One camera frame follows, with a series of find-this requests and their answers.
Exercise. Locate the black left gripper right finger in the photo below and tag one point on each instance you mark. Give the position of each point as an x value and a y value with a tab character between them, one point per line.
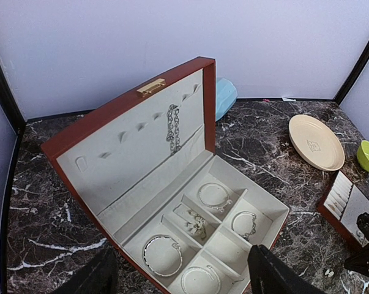
268	274

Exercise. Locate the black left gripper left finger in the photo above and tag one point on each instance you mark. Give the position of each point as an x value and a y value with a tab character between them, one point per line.
97	276

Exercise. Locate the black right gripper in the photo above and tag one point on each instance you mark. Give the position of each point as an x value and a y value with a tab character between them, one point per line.
360	262

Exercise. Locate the silver charm jewelry pile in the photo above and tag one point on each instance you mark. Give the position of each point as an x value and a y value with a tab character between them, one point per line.
197	226

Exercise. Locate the red wooden jewelry box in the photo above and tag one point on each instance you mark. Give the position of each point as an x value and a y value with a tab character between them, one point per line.
135	166

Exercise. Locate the pearl earring pair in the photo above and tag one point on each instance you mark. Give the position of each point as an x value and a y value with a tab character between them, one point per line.
329	273

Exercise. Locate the silver bangle right compartment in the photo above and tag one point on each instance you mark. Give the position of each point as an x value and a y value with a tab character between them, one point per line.
244	224

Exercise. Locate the red earring tray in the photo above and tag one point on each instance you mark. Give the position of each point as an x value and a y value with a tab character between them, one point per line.
341	205

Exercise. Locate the silver bangle front compartment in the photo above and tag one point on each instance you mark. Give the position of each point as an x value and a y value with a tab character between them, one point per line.
197	279

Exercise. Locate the silver bangle back compartment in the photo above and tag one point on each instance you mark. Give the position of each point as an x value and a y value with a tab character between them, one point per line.
214	196

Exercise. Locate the green small bowl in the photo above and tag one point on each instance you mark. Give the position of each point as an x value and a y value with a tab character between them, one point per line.
363	155

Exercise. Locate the cream ceramic plate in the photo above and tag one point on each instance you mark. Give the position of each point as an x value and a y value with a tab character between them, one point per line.
316	143

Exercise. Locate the light blue cup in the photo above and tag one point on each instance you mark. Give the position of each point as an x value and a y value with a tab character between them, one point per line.
226	96

